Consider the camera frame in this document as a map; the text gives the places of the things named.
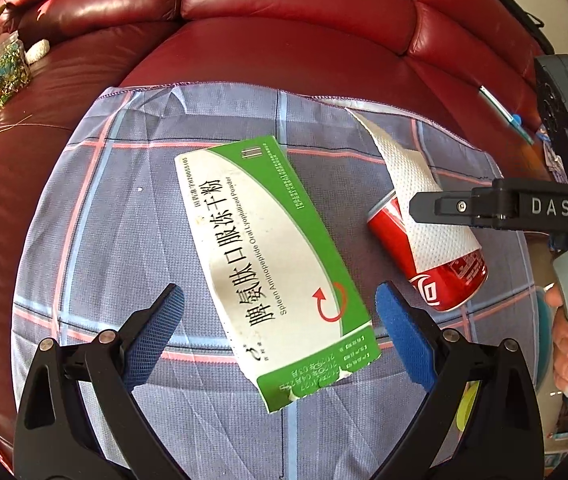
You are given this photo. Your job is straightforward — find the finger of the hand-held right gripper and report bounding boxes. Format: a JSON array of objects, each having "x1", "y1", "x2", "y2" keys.
[{"x1": 408, "y1": 187, "x2": 496, "y2": 229}]

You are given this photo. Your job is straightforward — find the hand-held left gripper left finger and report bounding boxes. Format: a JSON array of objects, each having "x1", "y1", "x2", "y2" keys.
[{"x1": 14, "y1": 282, "x2": 187, "y2": 480}]

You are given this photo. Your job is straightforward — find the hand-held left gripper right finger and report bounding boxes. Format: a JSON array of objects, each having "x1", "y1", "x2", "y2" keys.
[{"x1": 359, "y1": 281, "x2": 547, "y2": 480}]

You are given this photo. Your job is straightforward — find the white paper towel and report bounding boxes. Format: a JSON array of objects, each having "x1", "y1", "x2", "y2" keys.
[{"x1": 346, "y1": 107, "x2": 482, "y2": 273}]

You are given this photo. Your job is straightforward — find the red soda can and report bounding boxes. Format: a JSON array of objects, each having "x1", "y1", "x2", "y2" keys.
[{"x1": 367, "y1": 191, "x2": 488, "y2": 313}]

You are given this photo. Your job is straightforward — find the green plastic bottle lid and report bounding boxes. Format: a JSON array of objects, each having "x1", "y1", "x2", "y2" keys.
[{"x1": 456, "y1": 380, "x2": 482, "y2": 433}]

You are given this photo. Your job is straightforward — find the green and white carton box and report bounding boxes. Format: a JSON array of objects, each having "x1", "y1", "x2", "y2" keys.
[{"x1": 174, "y1": 135, "x2": 382, "y2": 415}]

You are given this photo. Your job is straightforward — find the plaid blue-grey cloth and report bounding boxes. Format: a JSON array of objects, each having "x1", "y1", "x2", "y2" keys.
[{"x1": 11, "y1": 85, "x2": 537, "y2": 480}]

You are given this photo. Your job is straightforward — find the red leather sofa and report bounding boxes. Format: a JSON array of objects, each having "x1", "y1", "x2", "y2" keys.
[{"x1": 0, "y1": 0, "x2": 565, "y2": 461}]

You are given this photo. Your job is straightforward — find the jar of glittery bits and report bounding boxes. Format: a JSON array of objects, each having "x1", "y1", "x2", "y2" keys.
[{"x1": 0, "y1": 32, "x2": 31, "y2": 110}]

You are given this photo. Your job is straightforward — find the small white lumpy object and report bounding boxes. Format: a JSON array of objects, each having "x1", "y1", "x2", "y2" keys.
[{"x1": 26, "y1": 40, "x2": 52, "y2": 65}]

